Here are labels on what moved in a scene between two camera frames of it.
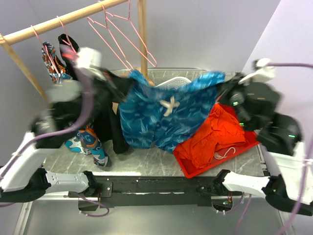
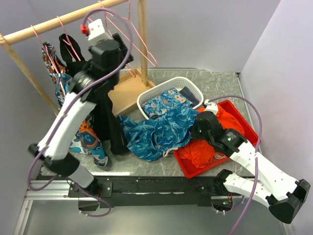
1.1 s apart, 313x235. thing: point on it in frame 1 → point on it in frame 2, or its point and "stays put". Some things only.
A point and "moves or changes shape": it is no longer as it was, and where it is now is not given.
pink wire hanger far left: [47, 50] stays put
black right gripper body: [234, 94] → [196, 133]
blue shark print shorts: [169, 115] moves or changes shape
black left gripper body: [107, 89] → [123, 51]
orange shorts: [221, 129] stays put
